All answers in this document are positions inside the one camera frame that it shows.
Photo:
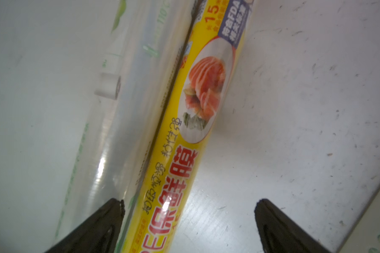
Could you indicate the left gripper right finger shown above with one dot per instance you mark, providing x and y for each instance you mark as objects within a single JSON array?
[{"x": 279, "y": 234}]

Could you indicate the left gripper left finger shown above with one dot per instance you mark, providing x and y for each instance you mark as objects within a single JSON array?
[{"x": 97, "y": 234}]

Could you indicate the white perforated plastic basket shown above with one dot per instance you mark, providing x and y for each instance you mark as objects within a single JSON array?
[{"x": 365, "y": 236}]

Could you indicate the yellow wrap roll group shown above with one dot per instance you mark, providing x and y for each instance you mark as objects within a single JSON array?
[{"x": 208, "y": 64}]

